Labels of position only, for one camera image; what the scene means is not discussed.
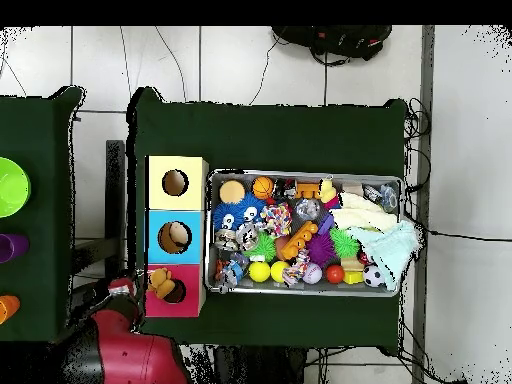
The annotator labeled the brown plush bear toy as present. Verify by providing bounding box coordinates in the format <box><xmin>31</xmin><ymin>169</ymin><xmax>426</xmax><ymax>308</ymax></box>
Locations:
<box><xmin>146</xmin><ymin>267</ymin><xmax>177</xmax><ymax>301</ymax></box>

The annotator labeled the cream waffle cloth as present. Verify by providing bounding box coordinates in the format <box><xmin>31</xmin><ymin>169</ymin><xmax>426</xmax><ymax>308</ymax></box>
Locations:
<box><xmin>329</xmin><ymin>191</ymin><xmax>399</xmax><ymax>233</ymax></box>

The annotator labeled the mint green waffle cloth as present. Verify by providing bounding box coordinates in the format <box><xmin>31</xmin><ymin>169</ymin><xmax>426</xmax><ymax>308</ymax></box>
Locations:
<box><xmin>347</xmin><ymin>219</ymin><xmax>420</xmax><ymax>291</ymax></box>

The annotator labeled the wooden box with three holes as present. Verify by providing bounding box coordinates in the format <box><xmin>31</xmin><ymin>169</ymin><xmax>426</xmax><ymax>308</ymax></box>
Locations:
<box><xmin>142</xmin><ymin>155</ymin><xmax>210</xmax><ymax>319</ymax></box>

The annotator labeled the shallow clear mesh bin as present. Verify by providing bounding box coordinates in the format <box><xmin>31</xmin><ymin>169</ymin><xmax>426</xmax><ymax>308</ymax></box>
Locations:
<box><xmin>205</xmin><ymin>169</ymin><xmax>403</xmax><ymax>298</ymax></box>

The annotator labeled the dark green table cloth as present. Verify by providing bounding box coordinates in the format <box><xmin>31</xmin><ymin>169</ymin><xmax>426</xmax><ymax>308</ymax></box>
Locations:
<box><xmin>126</xmin><ymin>86</ymin><xmax>409</xmax><ymax>353</ymax></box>
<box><xmin>0</xmin><ymin>86</ymin><xmax>93</xmax><ymax>347</ymax></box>

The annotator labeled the purple cup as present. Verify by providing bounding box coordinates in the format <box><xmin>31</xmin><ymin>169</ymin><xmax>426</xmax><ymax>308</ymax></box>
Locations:
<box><xmin>0</xmin><ymin>233</ymin><xmax>31</xmax><ymax>264</ymax></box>

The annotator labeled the orange cup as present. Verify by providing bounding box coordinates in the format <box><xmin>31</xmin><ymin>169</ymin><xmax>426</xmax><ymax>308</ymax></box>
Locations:
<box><xmin>0</xmin><ymin>294</ymin><xmax>21</xmax><ymax>325</ymax></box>

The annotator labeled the blue fuzzy monster toy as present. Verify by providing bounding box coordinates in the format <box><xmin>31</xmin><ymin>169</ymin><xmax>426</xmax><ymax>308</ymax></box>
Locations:
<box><xmin>212</xmin><ymin>192</ymin><xmax>268</xmax><ymax>233</ymax></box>

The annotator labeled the tan round foam disc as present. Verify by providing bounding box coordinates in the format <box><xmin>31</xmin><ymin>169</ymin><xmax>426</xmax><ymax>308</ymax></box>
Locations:
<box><xmin>218</xmin><ymin>179</ymin><xmax>247</xmax><ymax>204</ymax></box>

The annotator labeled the green spiky ball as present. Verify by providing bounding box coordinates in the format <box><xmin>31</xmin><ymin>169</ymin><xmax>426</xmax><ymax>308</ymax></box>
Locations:
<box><xmin>242</xmin><ymin>231</ymin><xmax>278</xmax><ymax>263</ymax></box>

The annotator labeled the lime green bowl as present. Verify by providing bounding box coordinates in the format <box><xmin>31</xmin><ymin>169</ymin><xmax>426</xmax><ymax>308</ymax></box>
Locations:
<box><xmin>0</xmin><ymin>156</ymin><xmax>32</xmax><ymax>219</ymax></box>

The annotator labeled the orange toy basketball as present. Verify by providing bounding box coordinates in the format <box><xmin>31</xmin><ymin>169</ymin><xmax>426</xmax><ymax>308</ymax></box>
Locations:
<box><xmin>252</xmin><ymin>176</ymin><xmax>275</xmax><ymax>200</ymax></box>

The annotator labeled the orange plastic building block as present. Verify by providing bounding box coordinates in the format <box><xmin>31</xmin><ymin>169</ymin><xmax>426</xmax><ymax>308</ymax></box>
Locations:
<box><xmin>278</xmin><ymin>220</ymin><xmax>320</xmax><ymax>261</ymax></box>

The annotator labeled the purple spiky ball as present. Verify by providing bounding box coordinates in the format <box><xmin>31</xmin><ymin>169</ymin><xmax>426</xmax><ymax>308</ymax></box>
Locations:
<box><xmin>305</xmin><ymin>231</ymin><xmax>337</xmax><ymax>268</ymax></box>

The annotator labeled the small soccer ball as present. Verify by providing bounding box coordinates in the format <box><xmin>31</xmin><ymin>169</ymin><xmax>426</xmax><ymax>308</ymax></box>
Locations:
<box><xmin>362</xmin><ymin>264</ymin><xmax>386</xmax><ymax>288</ymax></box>

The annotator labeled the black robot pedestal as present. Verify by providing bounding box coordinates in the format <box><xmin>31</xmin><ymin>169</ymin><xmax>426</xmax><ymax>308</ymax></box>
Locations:
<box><xmin>213</xmin><ymin>344</ymin><xmax>307</xmax><ymax>384</ymax></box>

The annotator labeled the black cable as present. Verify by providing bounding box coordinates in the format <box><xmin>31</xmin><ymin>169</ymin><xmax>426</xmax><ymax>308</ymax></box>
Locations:
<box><xmin>403</xmin><ymin>211</ymin><xmax>512</xmax><ymax>243</ymax></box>

